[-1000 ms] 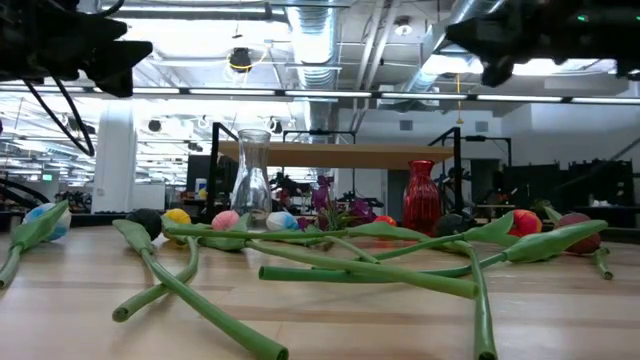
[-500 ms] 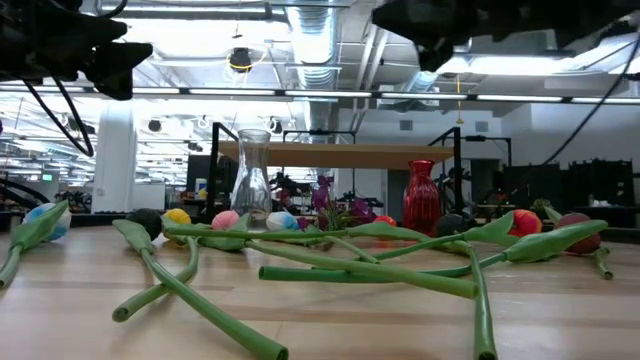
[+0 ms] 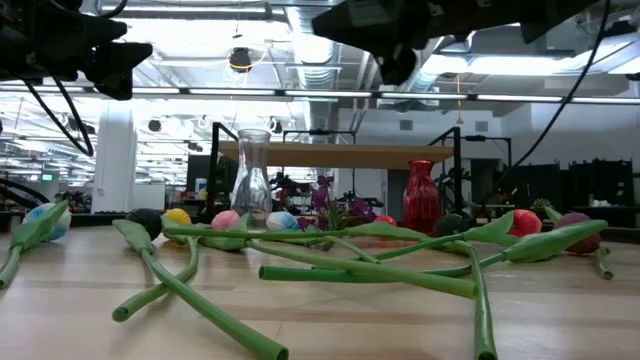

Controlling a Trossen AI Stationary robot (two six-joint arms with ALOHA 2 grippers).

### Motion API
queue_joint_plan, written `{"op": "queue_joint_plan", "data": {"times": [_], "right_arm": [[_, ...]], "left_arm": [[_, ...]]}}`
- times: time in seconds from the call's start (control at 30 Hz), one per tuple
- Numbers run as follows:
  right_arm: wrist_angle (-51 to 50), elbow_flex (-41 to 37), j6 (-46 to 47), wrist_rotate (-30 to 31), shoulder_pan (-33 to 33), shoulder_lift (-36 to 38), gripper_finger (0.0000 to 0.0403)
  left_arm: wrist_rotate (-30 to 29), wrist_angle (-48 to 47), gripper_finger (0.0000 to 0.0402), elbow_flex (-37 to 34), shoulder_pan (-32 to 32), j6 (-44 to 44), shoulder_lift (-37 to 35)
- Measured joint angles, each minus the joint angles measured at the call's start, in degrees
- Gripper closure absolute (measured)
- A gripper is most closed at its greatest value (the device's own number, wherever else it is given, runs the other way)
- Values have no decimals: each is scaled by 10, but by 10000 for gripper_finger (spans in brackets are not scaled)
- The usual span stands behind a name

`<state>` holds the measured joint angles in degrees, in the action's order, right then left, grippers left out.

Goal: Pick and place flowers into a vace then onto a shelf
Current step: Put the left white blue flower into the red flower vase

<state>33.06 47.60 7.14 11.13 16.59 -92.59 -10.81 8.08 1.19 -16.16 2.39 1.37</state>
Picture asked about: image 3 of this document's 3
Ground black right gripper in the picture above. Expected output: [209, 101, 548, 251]
[312, 0, 521, 86]

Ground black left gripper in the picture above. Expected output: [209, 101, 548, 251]
[0, 0, 154, 101]

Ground purple artificial flower bunch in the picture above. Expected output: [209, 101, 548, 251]
[297, 174, 379, 239]

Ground white blue artificial tulip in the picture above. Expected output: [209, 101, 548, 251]
[264, 210, 384, 266]
[0, 199, 73, 290]

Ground pink artificial tulip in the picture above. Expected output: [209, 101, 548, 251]
[199, 209, 480, 300]

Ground orange red artificial tulip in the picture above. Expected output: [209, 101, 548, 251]
[309, 208, 544, 274]

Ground dark maroon artificial tulip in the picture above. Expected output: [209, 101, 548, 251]
[258, 211, 615, 284]

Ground wooden shelf black legs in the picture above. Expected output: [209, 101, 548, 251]
[205, 121, 464, 224]

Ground long ceiling light bar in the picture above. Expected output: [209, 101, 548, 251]
[0, 84, 640, 105]

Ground white pillar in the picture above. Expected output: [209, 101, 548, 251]
[91, 99, 139, 215]

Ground black ceiling device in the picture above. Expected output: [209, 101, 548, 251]
[227, 46, 255, 75]

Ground red glass vase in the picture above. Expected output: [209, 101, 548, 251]
[402, 159, 442, 236]

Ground clear glass vase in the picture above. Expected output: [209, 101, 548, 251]
[230, 128, 274, 231]

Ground silver ventilation duct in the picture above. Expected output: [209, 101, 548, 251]
[404, 37, 476, 99]
[284, 0, 346, 131]

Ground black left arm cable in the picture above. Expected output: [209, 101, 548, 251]
[22, 77, 96, 159]

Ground black background station frame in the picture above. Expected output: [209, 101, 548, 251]
[282, 128, 358, 211]
[462, 133, 514, 211]

